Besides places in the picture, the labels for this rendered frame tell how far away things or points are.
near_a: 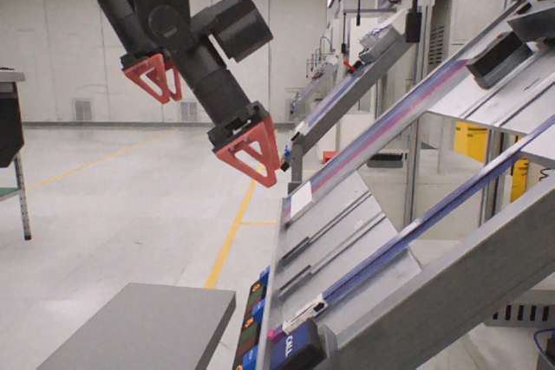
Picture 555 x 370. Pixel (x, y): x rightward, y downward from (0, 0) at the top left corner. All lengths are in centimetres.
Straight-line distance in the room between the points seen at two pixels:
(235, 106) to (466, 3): 151
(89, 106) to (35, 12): 221
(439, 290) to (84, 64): 1005
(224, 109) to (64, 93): 1003
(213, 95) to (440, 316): 35
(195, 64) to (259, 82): 866
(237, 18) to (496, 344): 62
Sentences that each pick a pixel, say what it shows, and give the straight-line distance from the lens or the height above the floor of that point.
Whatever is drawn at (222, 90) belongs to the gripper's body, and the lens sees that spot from 52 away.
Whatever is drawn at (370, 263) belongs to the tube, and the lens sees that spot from 48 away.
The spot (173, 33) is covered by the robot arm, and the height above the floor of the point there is 108.
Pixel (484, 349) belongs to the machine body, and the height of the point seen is 62.
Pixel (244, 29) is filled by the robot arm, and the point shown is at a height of 109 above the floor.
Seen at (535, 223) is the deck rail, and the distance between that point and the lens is 40.
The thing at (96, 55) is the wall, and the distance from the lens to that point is 1016.
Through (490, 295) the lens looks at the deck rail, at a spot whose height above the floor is 85.
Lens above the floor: 103
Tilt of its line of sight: 12 degrees down
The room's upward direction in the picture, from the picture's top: straight up
